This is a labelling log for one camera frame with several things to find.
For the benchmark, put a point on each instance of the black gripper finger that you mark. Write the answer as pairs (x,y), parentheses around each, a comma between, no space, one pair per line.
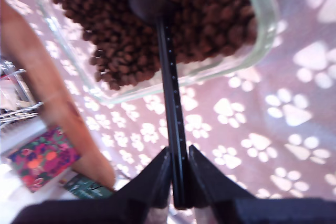
(207,182)
(155,182)

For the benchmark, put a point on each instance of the black measuring spoon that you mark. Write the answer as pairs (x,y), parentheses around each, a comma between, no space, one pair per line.
(170,77)

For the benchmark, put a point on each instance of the square glass food container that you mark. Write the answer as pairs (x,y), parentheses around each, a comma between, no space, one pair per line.
(265,11)

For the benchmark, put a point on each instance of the brown cat food kibble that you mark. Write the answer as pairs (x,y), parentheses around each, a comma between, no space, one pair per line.
(118,37)

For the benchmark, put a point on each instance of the dark green box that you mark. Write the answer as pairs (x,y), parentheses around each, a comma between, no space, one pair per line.
(84,188)

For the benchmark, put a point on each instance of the purple paw print cloth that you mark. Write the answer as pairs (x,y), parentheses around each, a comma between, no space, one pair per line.
(262,129)

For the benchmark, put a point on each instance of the floral tissue box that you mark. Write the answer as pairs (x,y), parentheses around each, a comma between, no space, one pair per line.
(42,158)

